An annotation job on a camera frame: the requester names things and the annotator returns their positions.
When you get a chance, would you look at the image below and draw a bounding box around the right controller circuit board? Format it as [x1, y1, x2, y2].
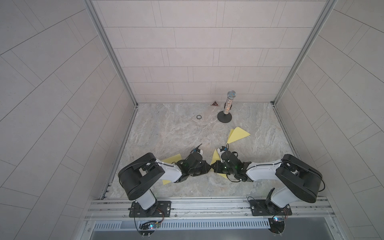
[268, 217, 285, 235]

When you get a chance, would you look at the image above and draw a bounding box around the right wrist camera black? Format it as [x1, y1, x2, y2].
[217, 146, 229, 156]

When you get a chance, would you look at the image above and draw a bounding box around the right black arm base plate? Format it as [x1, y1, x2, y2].
[248, 199, 293, 217]

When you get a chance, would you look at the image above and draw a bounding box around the colourful tube on black stand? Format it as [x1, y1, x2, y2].
[217, 90, 236, 123]

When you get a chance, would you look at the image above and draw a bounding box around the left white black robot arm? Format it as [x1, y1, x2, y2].
[118, 150, 212, 211]

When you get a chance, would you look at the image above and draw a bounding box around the left controller circuit board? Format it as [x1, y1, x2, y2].
[139, 221, 161, 237]

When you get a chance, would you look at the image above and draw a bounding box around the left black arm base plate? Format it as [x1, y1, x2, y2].
[129, 201, 172, 218]

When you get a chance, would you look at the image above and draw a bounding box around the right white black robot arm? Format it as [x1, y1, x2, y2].
[211, 147, 323, 208]

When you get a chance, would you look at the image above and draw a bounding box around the controller circuit board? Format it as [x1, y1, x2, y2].
[268, 217, 285, 235]
[139, 221, 161, 237]

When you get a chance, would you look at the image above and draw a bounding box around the aluminium mounting rail frame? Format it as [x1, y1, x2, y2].
[84, 197, 336, 221]

